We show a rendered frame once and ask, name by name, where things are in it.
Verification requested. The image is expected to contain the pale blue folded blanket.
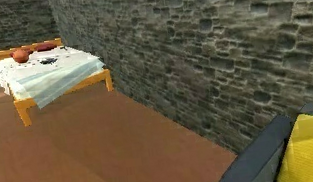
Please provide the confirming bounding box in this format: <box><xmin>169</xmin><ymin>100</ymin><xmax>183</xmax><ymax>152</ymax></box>
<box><xmin>13</xmin><ymin>57</ymin><xmax>110</xmax><ymax>112</ymax></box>

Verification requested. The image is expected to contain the dark red pillow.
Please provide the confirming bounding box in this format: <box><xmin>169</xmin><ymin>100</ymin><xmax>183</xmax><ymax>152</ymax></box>
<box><xmin>35</xmin><ymin>42</ymin><xmax>58</xmax><ymax>53</ymax></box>

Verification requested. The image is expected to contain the small black object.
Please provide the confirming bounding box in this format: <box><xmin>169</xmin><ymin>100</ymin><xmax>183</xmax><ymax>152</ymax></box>
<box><xmin>38</xmin><ymin>56</ymin><xmax>59</xmax><ymax>67</ymax></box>

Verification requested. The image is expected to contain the orange wooden bed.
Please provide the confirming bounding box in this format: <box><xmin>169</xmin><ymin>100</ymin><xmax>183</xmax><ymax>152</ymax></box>
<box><xmin>0</xmin><ymin>31</ymin><xmax>118</xmax><ymax>130</ymax></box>

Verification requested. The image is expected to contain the orange ball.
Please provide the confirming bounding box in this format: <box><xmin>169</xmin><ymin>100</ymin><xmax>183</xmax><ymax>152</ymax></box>
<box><xmin>11</xmin><ymin>47</ymin><xmax>32</xmax><ymax>65</ymax></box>

